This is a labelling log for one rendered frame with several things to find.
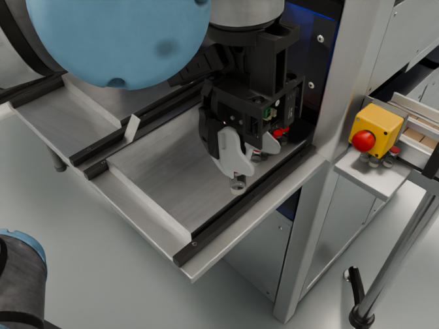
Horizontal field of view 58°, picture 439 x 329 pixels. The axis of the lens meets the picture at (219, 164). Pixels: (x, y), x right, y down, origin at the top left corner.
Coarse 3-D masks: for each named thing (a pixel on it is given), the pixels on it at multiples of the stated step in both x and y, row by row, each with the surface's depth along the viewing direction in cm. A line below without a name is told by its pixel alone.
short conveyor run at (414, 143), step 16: (400, 96) 88; (416, 112) 90; (432, 112) 85; (416, 128) 82; (432, 128) 80; (400, 144) 84; (416, 144) 82; (432, 144) 83; (400, 160) 86; (416, 160) 83; (432, 160) 79; (416, 176) 85; (432, 176) 81; (432, 192) 84
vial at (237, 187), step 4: (236, 176) 51; (240, 176) 51; (244, 176) 52; (232, 180) 52; (236, 180) 52; (240, 180) 52; (244, 180) 52; (232, 184) 52; (236, 184) 52; (240, 184) 52; (244, 184) 53; (232, 188) 53; (236, 188) 53; (240, 188) 53; (244, 188) 53; (232, 192) 54; (236, 192) 53; (240, 192) 53; (244, 192) 54
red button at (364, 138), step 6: (360, 132) 73; (366, 132) 73; (354, 138) 74; (360, 138) 72; (366, 138) 72; (372, 138) 72; (354, 144) 74; (360, 144) 73; (366, 144) 72; (372, 144) 72; (360, 150) 74; (366, 150) 73
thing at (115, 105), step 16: (64, 80) 103; (80, 80) 107; (80, 96) 101; (96, 96) 102; (112, 96) 102; (128, 96) 102; (144, 96) 102; (160, 96) 102; (176, 96) 100; (112, 112) 98; (128, 112) 98; (144, 112) 95
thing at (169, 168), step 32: (160, 128) 89; (192, 128) 94; (128, 160) 86; (160, 160) 86; (192, 160) 86; (288, 160) 84; (160, 192) 80; (192, 192) 80; (224, 192) 80; (192, 224) 75
